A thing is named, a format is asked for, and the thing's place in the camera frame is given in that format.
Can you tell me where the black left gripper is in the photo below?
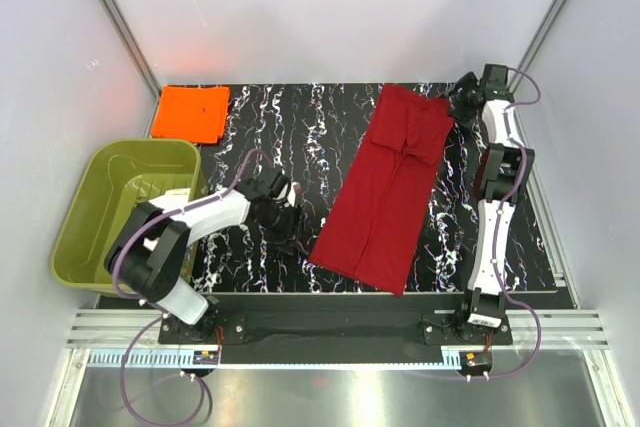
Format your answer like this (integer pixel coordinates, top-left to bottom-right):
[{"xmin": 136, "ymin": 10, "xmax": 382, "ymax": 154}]
[{"xmin": 254, "ymin": 203, "xmax": 308, "ymax": 256}]

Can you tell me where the red t shirt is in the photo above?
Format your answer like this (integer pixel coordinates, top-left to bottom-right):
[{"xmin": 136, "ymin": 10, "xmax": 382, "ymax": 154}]
[{"xmin": 309, "ymin": 84, "xmax": 453, "ymax": 295}]

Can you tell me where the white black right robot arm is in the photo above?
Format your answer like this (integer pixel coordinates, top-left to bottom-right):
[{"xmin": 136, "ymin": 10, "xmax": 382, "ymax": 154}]
[{"xmin": 446, "ymin": 63, "xmax": 535, "ymax": 344}]

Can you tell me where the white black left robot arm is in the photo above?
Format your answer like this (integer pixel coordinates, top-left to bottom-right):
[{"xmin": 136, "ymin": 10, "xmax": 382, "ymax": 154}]
[{"xmin": 104, "ymin": 167, "xmax": 308, "ymax": 343}]

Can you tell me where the folded orange t shirt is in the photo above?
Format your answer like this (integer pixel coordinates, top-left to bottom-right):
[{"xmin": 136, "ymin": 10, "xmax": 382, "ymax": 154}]
[{"xmin": 151, "ymin": 85, "xmax": 231, "ymax": 145}]

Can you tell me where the left orange connector block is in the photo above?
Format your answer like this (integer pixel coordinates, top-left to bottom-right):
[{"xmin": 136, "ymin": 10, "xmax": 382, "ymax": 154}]
[{"xmin": 193, "ymin": 350, "xmax": 220, "ymax": 365}]

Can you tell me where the orange connector block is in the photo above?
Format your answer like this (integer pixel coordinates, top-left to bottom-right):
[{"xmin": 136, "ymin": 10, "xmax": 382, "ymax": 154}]
[
  {"xmin": 193, "ymin": 350, "xmax": 220, "ymax": 365},
  {"xmin": 462, "ymin": 351, "xmax": 493, "ymax": 369}
]

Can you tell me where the olive green plastic bin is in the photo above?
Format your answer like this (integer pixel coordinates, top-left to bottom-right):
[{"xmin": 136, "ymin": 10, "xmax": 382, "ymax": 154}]
[{"xmin": 50, "ymin": 138, "xmax": 208, "ymax": 297}]

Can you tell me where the right orange connector block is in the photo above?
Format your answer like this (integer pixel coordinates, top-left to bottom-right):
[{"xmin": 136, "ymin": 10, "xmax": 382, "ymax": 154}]
[{"xmin": 462, "ymin": 351, "xmax": 493, "ymax": 369}]

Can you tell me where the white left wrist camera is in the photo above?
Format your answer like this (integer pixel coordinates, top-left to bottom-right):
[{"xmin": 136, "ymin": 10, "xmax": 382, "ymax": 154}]
[{"xmin": 278, "ymin": 181, "xmax": 303, "ymax": 207}]

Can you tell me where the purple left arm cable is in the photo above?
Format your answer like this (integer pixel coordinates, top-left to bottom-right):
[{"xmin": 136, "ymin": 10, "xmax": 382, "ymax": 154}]
[{"xmin": 112, "ymin": 149, "xmax": 276, "ymax": 423}]

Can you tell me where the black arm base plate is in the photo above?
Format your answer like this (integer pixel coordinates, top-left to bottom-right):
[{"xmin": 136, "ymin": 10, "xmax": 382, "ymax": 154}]
[{"xmin": 158, "ymin": 293, "xmax": 513, "ymax": 368}]

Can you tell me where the aluminium frame rail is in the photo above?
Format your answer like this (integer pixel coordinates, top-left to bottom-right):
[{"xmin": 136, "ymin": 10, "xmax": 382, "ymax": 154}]
[{"xmin": 67, "ymin": 309, "xmax": 608, "ymax": 349}]

